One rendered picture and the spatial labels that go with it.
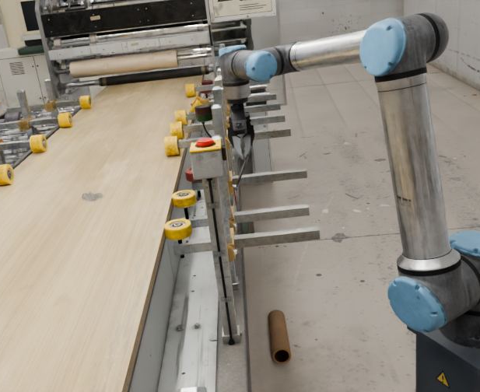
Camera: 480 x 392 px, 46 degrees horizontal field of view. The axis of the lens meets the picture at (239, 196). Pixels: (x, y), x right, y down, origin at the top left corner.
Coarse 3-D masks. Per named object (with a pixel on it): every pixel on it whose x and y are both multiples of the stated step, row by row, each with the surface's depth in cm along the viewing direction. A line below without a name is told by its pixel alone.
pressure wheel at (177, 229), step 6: (168, 222) 170; (174, 222) 170; (180, 222) 170; (186, 222) 168; (168, 228) 166; (174, 228) 166; (180, 228) 165; (186, 228) 166; (168, 234) 166; (174, 234) 165; (180, 234) 165; (186, 234) 166; (180, 240) 170
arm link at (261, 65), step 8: (272, 48) 177; (240, 56) 176; (248, 56) 173; (256, 56) 171; (264, 56) 171; (272, 56) 173; (232, 64) 179; (240, 64) 175; (248, 64) 172; (256, 64) 171; (264, 64) 172; (272, 64) 174; (280, 64) 176; (240, 72) 177; (248, 72) 173; (256, 72) 172; (264, 72) 173; (272, 72) 174; (256, 80) 175; (264, 80) 174
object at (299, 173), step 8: (304, 168) 217; (248, 176) 216; (256, 176) 215; (264, 176) 215; (272, 176) 215; (280, 176) 215; (288, 176) 215; (296, 176) 215; (304, 176) 215; (192, 184) 215; (200, 184) 215; (240, 184) 216
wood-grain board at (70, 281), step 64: (64, 128) 310; (128, 128) 293; (0, 192) 217; (64, 192) 209; (128, 192) 201; (0, 256) 162; (64, 256) 158; (128, 256) 153; (0, 320) 129; (64, 320) 126; (128, 320) 123; (0, 384) 108; (64, 384) 105; (128, 384) 107
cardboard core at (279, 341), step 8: (272, 312) 269; (280, 312) 269; (272, 320) 263; (280, 320) 262; (272, 328) 258; (280, 328) 256; (272, 336) 253; (280, 336) 250; (272, 344) 249; (280, 344) 245; (288, 344) 248; (272, 352) 244; (280, 352) 251; (288, 352) 243; (280, 360) 246; (288, 360) 245
